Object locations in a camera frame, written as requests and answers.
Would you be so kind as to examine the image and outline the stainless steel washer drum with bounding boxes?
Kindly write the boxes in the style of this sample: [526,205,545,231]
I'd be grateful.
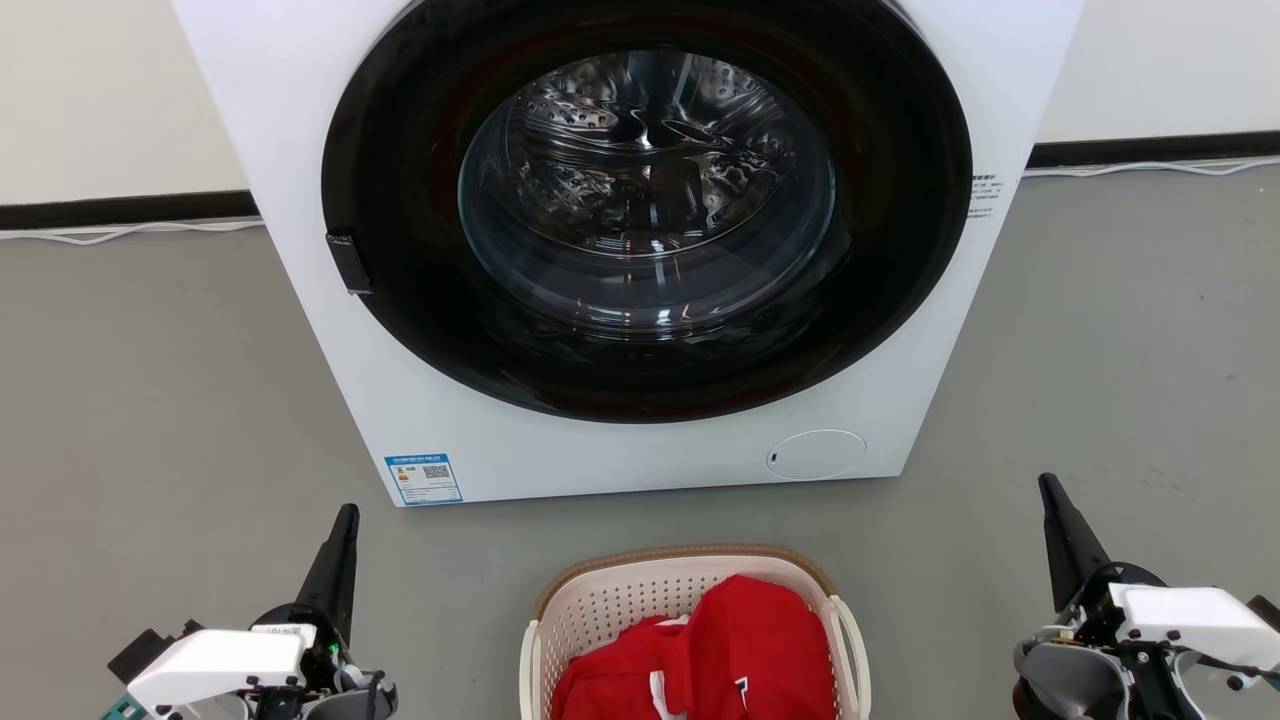
[458,50,837,336]

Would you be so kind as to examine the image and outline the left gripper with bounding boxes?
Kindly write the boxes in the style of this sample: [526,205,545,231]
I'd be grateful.
[248,503,399,720]

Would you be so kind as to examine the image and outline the red garment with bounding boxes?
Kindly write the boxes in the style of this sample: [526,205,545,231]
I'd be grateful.
[550,574,839,720]

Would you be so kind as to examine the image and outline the blue energy label sticker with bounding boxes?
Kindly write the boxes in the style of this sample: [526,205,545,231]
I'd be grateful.
[384,453,464,506]

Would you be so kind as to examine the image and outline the black round washer door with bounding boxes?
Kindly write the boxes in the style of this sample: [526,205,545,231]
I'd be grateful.
[320,0,973,425]

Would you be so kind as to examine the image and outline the white front-load washing machine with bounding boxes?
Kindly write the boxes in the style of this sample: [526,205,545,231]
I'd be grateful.
[170,0,1086,508]

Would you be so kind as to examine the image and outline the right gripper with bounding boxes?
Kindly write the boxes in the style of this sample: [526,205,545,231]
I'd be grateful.
[1012,472,1169,720]

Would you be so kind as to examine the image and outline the round white filter cover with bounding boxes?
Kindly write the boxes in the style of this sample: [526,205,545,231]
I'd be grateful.
[767,429,868,481]

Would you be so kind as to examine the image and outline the white floor cable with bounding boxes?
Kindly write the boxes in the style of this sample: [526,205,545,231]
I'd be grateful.
[1024,156,1280,180]
[0,219,265,247]

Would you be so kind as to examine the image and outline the beige plastic laundry basket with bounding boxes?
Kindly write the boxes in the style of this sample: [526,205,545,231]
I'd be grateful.
[518,544,873,720]

